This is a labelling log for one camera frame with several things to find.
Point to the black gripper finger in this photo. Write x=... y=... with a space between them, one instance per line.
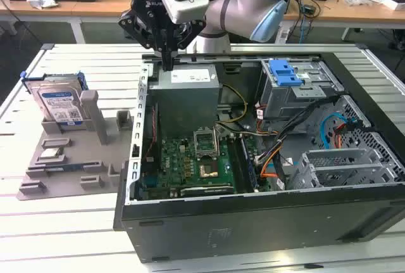
x=191 y=34
x=136 y=24

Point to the hard disk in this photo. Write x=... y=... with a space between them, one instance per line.
x=60 y=102

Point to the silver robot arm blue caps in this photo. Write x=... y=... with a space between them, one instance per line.
x=240 y=10

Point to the metal disk bay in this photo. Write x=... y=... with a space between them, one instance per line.
x=284 y=99

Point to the grey perforated disk bay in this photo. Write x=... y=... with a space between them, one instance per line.
x=335 y=159

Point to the grey power supply unit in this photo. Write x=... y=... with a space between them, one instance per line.
x=186 y=105

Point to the white power strip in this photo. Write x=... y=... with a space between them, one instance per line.
x=282 y=35

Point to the crumpled white paper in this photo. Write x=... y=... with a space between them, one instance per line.
x=41 y=0

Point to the blue plastic bay latch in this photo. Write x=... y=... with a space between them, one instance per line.
x=284 y=75

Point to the green motherboard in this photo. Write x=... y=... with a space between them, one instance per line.
x=177 y=165

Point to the grey plastic parts rack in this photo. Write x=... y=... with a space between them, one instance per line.
x=79 y=146

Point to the CPU socket gold contacts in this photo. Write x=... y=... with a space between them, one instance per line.
x=209 y=170

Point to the silver CPU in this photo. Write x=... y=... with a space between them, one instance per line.
x=51 y=153

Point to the dark RAM stick blue label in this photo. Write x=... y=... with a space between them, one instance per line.
x=71 y=168

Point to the white phone box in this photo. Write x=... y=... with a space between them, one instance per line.
x=392 y=3

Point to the black open PC case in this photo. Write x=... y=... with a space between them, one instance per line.
x=253 y=228

